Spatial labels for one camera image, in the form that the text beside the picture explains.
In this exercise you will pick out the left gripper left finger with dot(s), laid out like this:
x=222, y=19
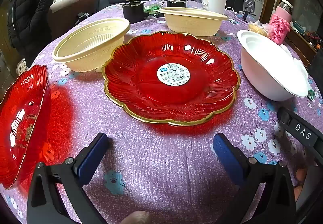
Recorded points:
x=45, y=204

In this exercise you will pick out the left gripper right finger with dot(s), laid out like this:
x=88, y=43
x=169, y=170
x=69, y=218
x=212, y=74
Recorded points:
x=277, y=203

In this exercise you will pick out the large white foam bowl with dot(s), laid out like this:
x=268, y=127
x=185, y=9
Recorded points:
x=269, y=68

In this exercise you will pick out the large red gold-rimmed plate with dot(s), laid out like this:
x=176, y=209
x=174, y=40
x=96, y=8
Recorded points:
x=25, y=111

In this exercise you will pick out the red flower plate with sticker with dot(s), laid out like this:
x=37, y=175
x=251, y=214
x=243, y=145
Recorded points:
x=171, y=78

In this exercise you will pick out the cream plastic bowl ribbed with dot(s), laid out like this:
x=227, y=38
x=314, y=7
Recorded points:
x=89, y=47

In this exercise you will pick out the cream plastic bowl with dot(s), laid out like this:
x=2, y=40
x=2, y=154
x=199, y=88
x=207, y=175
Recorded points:
x=197, y=22

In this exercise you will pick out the operator hand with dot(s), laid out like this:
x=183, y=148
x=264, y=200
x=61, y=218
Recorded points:
x=138, y=217

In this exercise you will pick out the white work glove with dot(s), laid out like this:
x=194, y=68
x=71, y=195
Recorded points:
x=299, y=64

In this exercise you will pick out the wooden side cabinet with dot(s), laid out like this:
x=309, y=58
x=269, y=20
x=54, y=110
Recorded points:
x=302, y=48

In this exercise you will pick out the bagged bread snack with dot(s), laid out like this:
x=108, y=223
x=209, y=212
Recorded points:
x=264, y=29

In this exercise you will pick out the pink sleeved thermos bottle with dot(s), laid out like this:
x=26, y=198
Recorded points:
x=280, y=21

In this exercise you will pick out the white plastic jar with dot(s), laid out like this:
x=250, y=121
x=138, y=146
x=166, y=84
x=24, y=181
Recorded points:
x=216, y=6

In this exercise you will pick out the person in black jacket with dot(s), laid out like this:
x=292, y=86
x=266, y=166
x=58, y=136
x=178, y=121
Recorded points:
x=28, y=29

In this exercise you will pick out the black motor device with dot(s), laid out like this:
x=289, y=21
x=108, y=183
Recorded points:
x=175, y=3

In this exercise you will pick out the green wrapped item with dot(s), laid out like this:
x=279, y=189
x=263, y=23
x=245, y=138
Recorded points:
x=151, y=9

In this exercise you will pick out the black cylinder with wooden knob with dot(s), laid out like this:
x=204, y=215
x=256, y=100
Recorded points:
x=133, y=11

